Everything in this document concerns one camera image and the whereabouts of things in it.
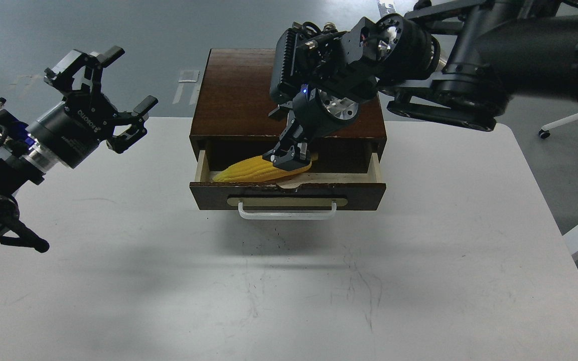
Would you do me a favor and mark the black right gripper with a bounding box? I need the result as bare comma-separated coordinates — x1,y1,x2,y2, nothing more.
262,84,360,171

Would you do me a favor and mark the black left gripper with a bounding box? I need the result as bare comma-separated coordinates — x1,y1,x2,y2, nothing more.
28,46,159,168

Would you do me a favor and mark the yellow plastic corn cob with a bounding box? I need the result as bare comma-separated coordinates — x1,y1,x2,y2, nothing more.
212,155,318,183

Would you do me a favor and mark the wooden drawer with white handle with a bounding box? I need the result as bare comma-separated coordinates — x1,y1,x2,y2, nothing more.
190,137,387,211

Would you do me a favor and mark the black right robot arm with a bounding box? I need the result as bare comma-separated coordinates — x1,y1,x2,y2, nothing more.
263,1,578,171

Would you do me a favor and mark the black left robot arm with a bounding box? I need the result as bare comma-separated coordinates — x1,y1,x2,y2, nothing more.
0,46,158,252

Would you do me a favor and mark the dark wooden drawer cabinet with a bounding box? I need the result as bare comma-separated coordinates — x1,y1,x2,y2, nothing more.
190,48,387,169

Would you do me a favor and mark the white chair leg with caster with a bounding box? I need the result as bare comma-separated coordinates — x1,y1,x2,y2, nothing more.
537,113,578,139

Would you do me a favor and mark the black camera box right wrist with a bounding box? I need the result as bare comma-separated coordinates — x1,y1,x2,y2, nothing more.
270,22,346,104

